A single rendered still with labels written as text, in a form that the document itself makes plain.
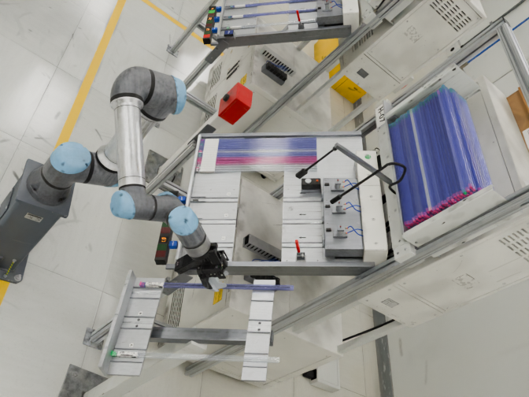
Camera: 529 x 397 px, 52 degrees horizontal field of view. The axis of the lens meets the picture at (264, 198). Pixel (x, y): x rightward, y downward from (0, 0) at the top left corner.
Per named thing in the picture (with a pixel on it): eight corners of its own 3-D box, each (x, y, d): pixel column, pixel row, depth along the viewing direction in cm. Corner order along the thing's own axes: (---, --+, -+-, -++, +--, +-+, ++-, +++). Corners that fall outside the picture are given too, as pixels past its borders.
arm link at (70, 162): (40, 156, 188) (55, 135, 180) (77, 162, 197) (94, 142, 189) (43, 186, 183) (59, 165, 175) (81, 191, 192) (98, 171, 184)
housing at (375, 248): (361, 272, 195) (364, 250, 185) (353, 174, 227) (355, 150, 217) (384, 272, 195) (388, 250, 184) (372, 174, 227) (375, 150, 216)
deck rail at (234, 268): (178, 275, 199) (175, 265, 194) (179, 270, 200) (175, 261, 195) (373, 276, 193) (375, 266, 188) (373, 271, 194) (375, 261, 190)
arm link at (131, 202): (116, 50, 156) (126, 211, 142) (149, 61, 164) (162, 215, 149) (98, 68, 164) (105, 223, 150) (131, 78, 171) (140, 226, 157)
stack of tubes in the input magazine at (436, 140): (404, 227, 177) (475, 187, 160) (387, 124, 210) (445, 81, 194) (427, 243, 182) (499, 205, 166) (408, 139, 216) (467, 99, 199)
